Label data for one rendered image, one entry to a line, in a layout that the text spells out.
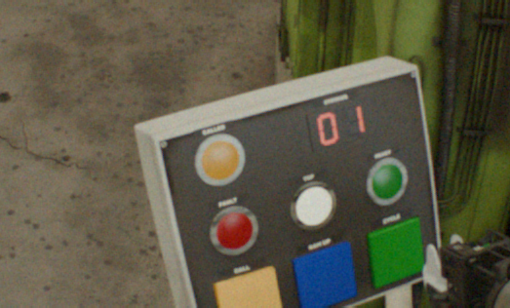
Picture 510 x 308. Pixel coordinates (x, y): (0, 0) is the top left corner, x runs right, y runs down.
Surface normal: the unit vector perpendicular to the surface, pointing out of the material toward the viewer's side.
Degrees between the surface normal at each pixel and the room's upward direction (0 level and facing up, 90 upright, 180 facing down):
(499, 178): 90
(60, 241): 0
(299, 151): 60
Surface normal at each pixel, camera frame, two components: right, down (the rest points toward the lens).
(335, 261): 0.37, 0.20
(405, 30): -0.01, 0.70
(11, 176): 0.04, -0.72
